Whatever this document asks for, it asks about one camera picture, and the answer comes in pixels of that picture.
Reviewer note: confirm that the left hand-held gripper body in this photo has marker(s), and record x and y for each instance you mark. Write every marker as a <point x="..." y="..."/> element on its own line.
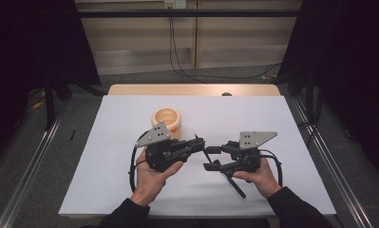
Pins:
<point x="160" y="155"/>

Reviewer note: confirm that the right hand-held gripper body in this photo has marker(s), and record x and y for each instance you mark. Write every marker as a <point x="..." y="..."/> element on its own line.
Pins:
<point x="245" y="158"/>

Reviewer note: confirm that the cream ringed pen holder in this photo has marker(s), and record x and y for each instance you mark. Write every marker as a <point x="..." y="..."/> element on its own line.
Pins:
<point x="177" y="120"/>

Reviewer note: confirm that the black pen cap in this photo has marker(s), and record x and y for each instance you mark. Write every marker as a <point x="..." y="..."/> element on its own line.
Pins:
<point x="236" y="188"/>

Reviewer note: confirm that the person's right hand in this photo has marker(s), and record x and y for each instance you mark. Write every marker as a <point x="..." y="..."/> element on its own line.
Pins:
<point x="263" y="180"/>

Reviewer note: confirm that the person's left hand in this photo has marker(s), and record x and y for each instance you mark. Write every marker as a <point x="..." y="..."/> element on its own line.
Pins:
<point x="149" y="183"/>

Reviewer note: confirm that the white table sheet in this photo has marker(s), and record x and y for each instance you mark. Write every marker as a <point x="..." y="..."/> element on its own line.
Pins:
<point x="209" y="117"/>

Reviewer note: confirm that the wooden table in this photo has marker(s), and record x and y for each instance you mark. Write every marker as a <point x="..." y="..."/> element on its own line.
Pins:
<point x="177" y="89"/>

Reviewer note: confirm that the dark round object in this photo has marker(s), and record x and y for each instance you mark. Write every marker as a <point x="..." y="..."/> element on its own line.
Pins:
<point x="226" y="94"/>

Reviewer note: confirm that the black metal stand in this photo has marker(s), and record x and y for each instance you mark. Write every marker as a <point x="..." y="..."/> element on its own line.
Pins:
<point x="49" y="104"/>

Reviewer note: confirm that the yellow floor object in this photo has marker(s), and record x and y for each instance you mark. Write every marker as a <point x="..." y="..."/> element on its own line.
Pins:
<point x="39" y="104"/>

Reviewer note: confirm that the black curtain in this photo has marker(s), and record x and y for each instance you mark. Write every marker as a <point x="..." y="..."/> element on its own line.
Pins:
<point x="351" y="63"/>
<point x="25" y="47"/>

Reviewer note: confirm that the aluminium floor rail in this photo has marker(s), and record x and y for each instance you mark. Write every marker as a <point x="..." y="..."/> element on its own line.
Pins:
<point x="28" y="177"/>
<point x="336" y="177"/>

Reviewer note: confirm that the white wall socket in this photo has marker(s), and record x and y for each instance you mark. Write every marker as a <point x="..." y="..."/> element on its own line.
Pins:
<point x="175" y="3"/>

